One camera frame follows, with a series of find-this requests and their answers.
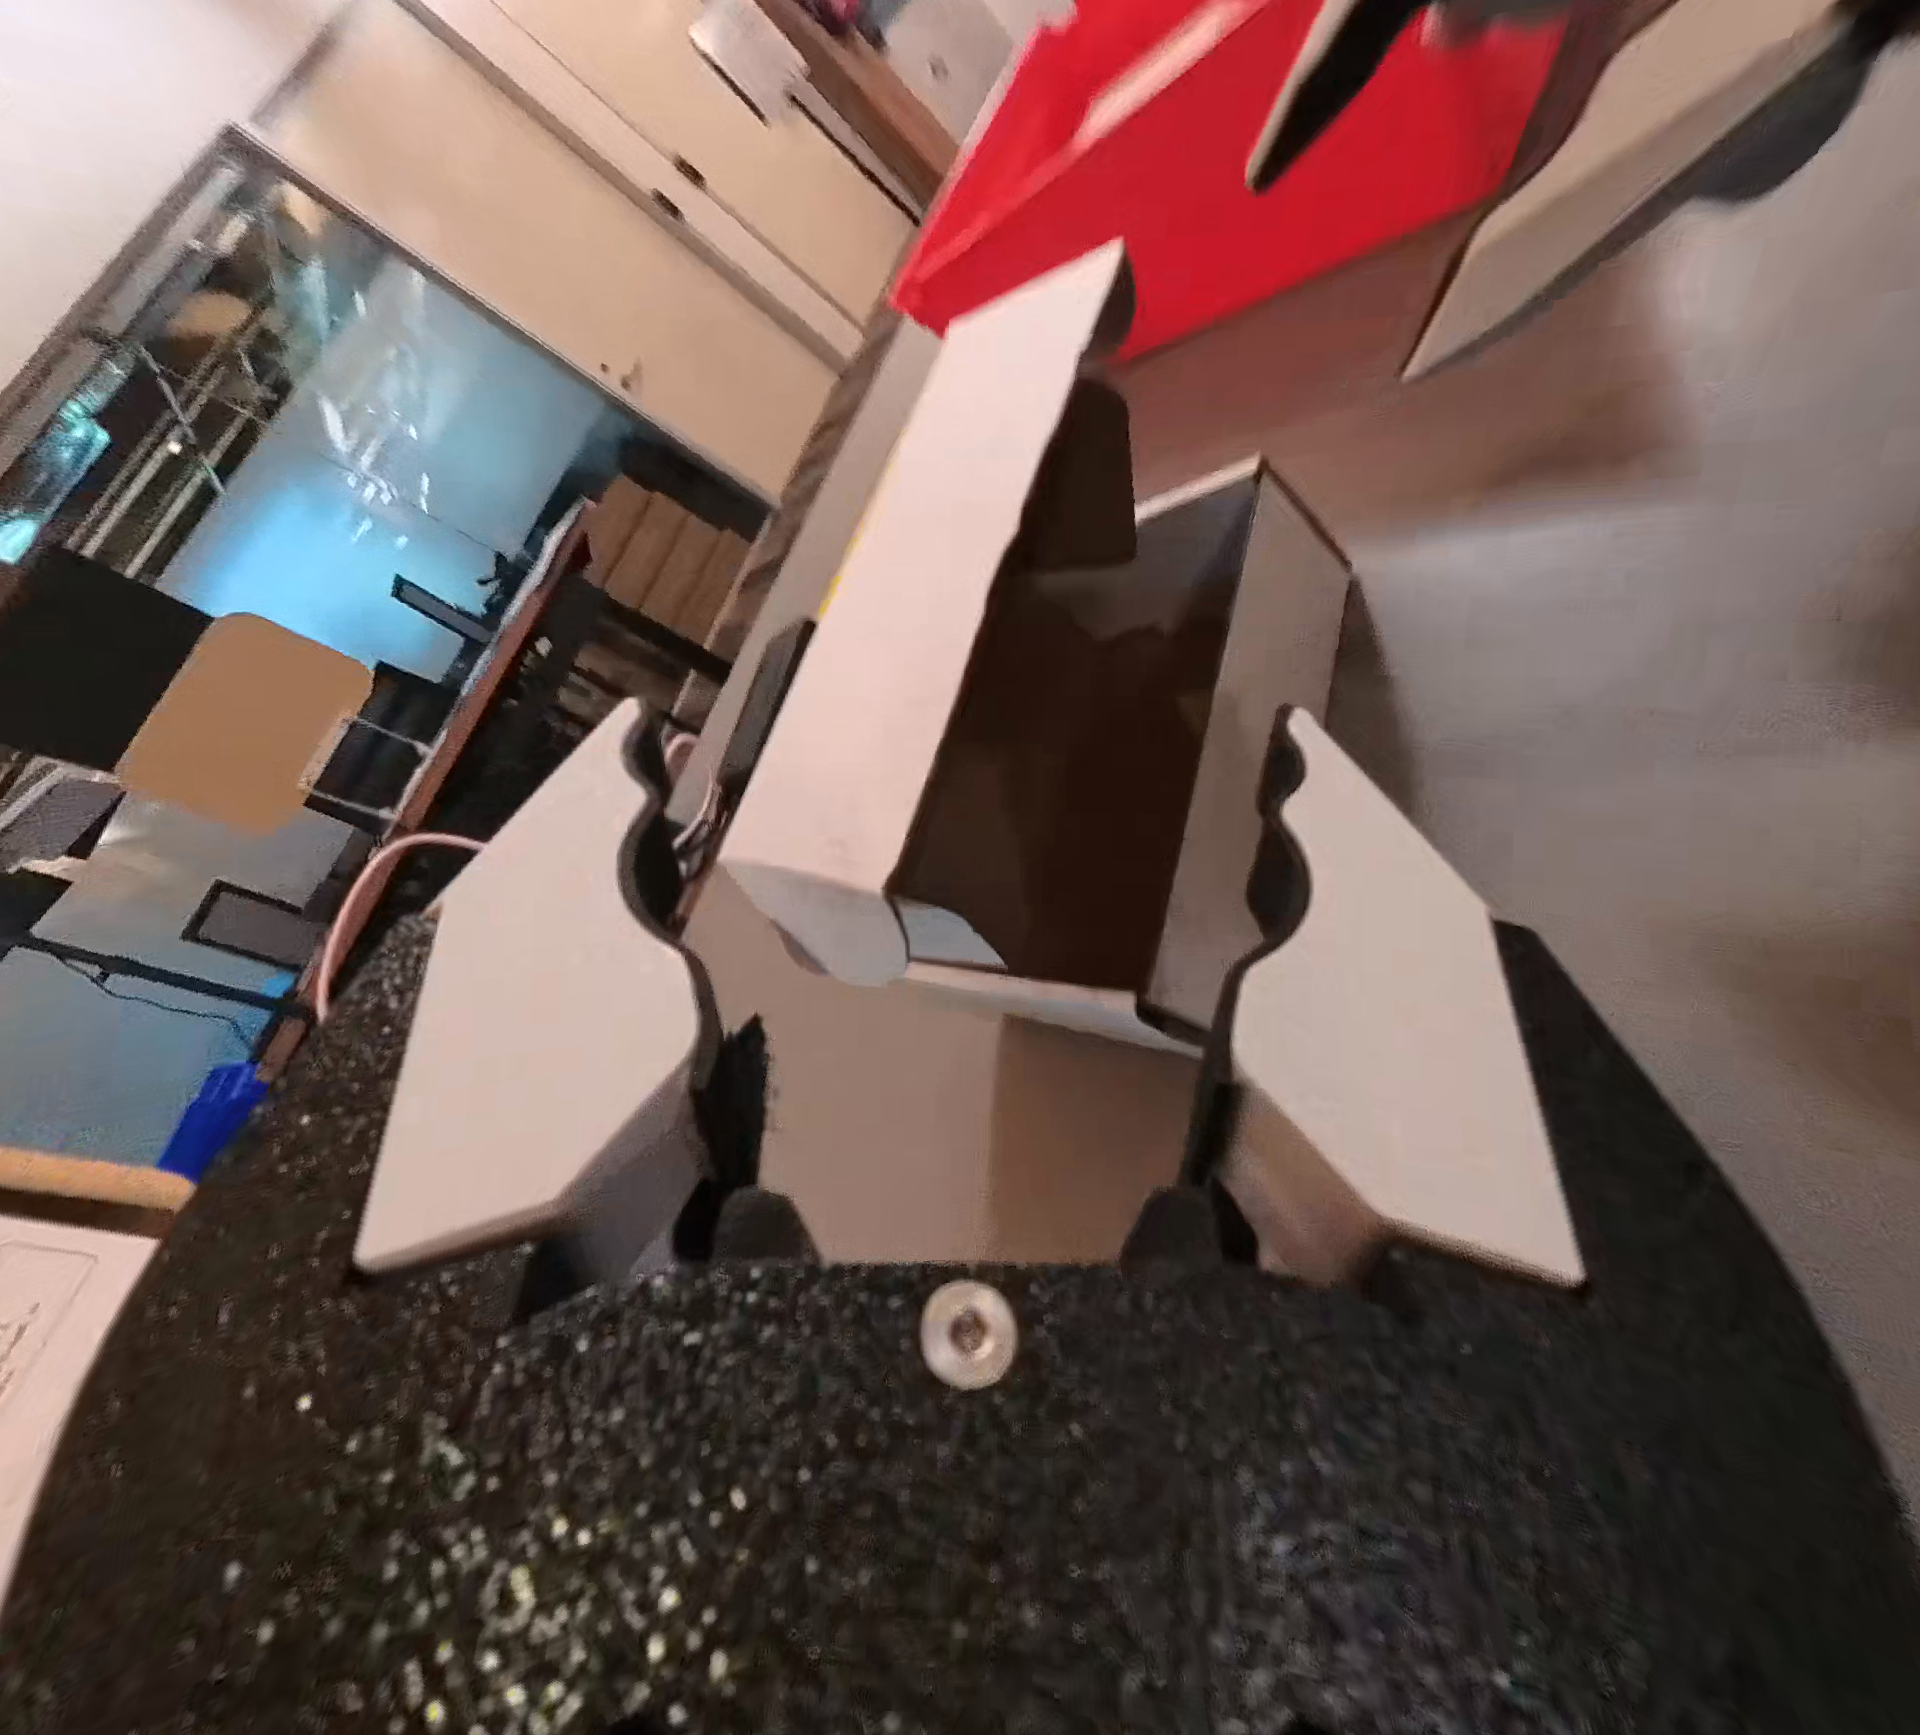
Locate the pink braided cable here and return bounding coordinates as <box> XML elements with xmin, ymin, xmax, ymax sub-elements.
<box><xmin>306</xmin><ymin>832</ymin><xmax>490</xmax><ymax>1024</ymax></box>

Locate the glass partition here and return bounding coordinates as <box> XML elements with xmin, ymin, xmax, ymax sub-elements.
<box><xmin>0</xmin><ymin>130</ymin><xmax>783</xmax><ymax>778</ymax></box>

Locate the black rectangular device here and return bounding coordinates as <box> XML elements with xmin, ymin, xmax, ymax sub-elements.
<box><xmin>704</xmin><ymin>618</ymin><xmax>820</xmax><ymax>808</ymax></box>

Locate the blue plastic bin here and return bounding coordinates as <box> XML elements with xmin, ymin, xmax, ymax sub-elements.
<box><xmin>157</xmin><ymin>1060</ymin><xmax>276</xmax><ymax>1186</ymax></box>

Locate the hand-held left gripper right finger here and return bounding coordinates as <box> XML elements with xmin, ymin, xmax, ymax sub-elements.
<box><xmin>1182</xmin><ymin>704</ymin><xmax>1591</xmax><ymax>1289</ymax></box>

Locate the white paper notice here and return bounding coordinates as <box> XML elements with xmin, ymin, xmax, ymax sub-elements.
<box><xmin>691</xmin><ymin>0</ymin><xmax>816</xmax><ymax>128</ymax></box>

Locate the white instruction poster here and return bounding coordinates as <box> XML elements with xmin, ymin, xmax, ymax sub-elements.
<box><xmin>0</xmin><ymin>1210</ymin><xmax>163</xmax><ymax>1557</ymax></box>

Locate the wooden desk with black legs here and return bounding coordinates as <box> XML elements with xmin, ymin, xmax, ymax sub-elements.
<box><xmin>390</xmin><ymin>506</ymin><xmax>602</xmax><ymax>840</ymax></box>

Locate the white cardboard box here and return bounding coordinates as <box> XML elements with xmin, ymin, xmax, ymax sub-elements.
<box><xmin>682</xmin><ymin>240</ymin><xmax>1356</xmax><ymax>1062</ymax></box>

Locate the white cabinet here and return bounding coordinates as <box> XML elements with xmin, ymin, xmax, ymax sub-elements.
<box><xmin>254</xmin><ymin>0</ymin><xmax>932</xmax><ymax>492</ymax></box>

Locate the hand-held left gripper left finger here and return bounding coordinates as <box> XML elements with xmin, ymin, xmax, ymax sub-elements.
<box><xmin>352</xmin><ymin>698</ymin><xmax>771</xmax><ymax>1301</ymax></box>

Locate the red plastic bin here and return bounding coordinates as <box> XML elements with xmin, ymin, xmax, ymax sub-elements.
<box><xmin>892</xmin><ymin>0</ymin><xmax>1579</xmax><ymax>364</ymax></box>

